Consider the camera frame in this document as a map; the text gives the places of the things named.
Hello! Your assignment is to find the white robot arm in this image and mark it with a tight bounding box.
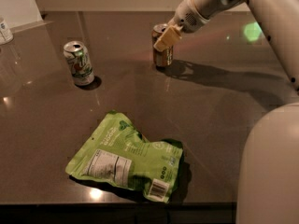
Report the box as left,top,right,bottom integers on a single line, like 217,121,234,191
153,0,299,224

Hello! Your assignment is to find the green snack bag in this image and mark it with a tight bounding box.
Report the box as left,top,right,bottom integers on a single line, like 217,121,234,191
65,111,183,203

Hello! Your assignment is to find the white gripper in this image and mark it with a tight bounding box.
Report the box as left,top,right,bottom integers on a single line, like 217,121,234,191
153,0,210,52

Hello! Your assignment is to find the orange soda can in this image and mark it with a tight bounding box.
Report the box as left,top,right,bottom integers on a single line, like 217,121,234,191
151,23,173,67

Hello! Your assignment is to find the green white soda can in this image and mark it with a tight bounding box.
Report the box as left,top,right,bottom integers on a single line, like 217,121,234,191
64,41,94,86

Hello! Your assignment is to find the white container at left edge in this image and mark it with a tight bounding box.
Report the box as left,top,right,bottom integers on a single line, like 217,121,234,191
0,17,13,45

